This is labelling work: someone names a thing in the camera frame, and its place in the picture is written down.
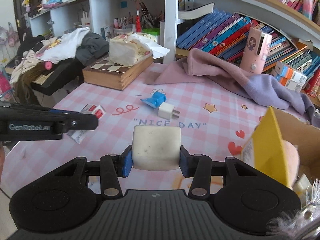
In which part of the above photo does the pink purple cloth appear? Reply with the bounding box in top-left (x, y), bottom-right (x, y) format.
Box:
top-left (145, 49), bottom-right (319, 127)

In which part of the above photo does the pink cylindrical device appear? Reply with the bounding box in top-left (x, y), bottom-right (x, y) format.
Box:
top-left (240, 27), bottom-right (272, 74)

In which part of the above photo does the pile of clothes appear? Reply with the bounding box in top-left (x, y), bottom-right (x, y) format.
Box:
top-left (10, 27), bottom-right (109, 85)

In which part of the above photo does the yellow cardboard box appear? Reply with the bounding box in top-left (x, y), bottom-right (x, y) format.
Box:
top-left (241, 107), bottom-right (319, 187)

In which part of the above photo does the red white small box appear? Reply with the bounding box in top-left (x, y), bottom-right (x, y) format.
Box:
top-left (67, 104), bottom-right (106, 144)

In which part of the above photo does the large white charger block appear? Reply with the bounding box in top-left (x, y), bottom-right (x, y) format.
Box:
top-left (132, 126), bottom-right (181, 171)

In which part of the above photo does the small white plug adapter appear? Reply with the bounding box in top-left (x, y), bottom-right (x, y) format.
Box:
top-left (158, 102), bottom-right (180, 120)

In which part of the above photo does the pink checkered tablecloth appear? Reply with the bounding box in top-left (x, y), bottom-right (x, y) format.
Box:
top-left (1, 64), bottom-right (267, 195)

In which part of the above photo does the blue packet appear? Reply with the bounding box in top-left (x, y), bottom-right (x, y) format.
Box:
top-left (141, 91), bottom-right (167, 109)

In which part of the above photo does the orange white small box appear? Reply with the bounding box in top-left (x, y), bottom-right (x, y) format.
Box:
top-left (271, 61), bottom-right (307, 93)

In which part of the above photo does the wooden chess board box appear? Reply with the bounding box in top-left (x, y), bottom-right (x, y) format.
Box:
top-left (82, 56), bottom-right (153, 90)

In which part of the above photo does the pen holder cup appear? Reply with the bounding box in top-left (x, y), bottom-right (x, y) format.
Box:
top-left (113, 17), bottom-right (132, 36)

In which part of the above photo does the pink plush toy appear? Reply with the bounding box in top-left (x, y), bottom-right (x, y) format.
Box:
top-left (283, 140), bottom-right (300, 185)

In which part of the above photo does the white tissue pack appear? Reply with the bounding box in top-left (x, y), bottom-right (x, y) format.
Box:
top-left (109, 32), bottom-right (170, 67)

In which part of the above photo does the white bookshelf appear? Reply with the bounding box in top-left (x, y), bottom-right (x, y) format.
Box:
top-left (27, 0), bottom-right (320, 66)

